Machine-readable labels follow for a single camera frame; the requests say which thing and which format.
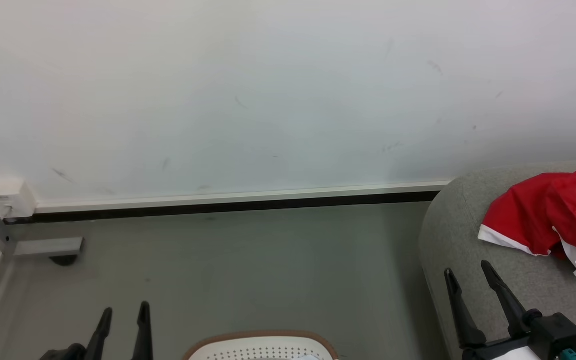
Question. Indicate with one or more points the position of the grey fabric sofa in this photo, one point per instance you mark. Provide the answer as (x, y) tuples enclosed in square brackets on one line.
[(498, 280)]

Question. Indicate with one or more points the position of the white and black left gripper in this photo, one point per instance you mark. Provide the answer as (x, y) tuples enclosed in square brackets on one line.
[(65, 353)]

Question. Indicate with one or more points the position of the black baseboard strip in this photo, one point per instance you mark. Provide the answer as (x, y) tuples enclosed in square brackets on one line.
[(228, 206)]

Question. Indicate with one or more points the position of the red and white jersey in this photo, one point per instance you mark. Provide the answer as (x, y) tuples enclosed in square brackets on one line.
[(553, 215)]

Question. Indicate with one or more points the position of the white perforated laundry basket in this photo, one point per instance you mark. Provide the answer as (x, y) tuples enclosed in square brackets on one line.
[(263, 347)]

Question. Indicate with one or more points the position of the black round frame foot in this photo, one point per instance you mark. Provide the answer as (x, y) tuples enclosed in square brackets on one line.
[(64, 260)]

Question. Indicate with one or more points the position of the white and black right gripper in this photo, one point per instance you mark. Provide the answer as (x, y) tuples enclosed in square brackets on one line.
[(548, 340)]

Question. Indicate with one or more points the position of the white wall trim rail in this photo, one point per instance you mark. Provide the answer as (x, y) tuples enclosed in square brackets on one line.
[(238, 196)]

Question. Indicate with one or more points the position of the white wall junction box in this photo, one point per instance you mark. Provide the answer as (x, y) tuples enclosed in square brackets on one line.
[(12, 199)]

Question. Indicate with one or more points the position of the grey metal frame bar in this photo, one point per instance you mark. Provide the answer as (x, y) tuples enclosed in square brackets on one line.
[(48, 246)]

